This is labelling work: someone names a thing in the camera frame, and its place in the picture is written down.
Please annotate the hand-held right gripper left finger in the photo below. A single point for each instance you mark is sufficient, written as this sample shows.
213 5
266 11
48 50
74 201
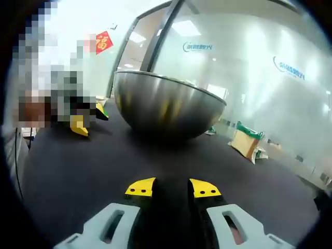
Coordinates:
114 220

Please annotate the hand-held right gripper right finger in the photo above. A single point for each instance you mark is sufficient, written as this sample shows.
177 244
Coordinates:
233 220

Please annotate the steel bowl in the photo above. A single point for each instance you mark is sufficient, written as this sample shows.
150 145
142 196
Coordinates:
166 109

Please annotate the bagged bread green label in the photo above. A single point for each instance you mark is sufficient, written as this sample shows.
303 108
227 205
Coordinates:
245 145

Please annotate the black table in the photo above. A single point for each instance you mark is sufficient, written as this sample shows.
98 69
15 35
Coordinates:
90 168

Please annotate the white green plastic packet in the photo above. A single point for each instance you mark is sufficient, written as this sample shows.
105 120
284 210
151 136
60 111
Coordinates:
210 131

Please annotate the blue logo sticker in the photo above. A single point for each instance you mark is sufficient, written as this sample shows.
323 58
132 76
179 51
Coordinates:
289 68
198 47

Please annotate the red paper wall decoration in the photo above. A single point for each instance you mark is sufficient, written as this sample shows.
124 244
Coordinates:
103 42

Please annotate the dark glass partition frame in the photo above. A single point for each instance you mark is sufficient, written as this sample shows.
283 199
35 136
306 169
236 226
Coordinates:
158 41

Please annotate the dark wall socket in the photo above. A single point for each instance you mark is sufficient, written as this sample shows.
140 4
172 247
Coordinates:
325 177

